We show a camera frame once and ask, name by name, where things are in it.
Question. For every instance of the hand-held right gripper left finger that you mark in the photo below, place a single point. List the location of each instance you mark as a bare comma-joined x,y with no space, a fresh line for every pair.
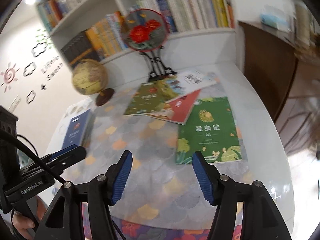
122,177

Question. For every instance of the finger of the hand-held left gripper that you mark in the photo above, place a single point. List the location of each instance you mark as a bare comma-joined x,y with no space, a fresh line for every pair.
62,153
72,158

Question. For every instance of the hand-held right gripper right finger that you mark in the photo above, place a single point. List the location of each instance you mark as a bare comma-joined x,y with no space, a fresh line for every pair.
202,177

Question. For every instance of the dark blue bird book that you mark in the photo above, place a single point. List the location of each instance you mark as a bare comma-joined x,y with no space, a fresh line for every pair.
76,130

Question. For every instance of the bright green yellow insect book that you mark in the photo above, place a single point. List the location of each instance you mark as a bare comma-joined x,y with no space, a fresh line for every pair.
210,130

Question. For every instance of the red book with child picture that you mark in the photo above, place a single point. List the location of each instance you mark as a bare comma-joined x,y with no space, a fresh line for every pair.
182,105

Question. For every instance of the olive green red insect book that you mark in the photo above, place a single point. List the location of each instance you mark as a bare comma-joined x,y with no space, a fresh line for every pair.
150,97

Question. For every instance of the pale book with meadow picture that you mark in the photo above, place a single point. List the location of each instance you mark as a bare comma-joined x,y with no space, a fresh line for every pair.
195,78

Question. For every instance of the row of dark and yellow books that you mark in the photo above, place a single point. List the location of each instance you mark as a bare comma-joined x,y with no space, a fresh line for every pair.
100,37

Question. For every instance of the row of colourful shelf books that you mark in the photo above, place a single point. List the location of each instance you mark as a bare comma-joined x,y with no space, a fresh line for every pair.
57,2

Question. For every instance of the person's left hand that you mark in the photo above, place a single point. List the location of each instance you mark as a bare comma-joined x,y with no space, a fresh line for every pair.
22,225

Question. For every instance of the floral patterned cloth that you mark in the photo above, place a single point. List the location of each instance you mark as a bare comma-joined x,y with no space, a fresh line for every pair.
150,231

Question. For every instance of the yellow desk globe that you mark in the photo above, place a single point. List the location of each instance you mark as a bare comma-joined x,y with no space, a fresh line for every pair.
88,77

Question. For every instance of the brown wooden cabinet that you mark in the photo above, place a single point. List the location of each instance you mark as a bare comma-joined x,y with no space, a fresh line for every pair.
270,62

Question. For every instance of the round embroidered fan on stand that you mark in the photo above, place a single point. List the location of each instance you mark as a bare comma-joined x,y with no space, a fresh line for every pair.
145,30

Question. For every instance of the light blue tissue box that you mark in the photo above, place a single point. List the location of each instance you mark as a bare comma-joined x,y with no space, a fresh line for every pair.
271,20

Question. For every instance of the wall sticker decals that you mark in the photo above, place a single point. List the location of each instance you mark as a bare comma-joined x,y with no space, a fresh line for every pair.
8,76

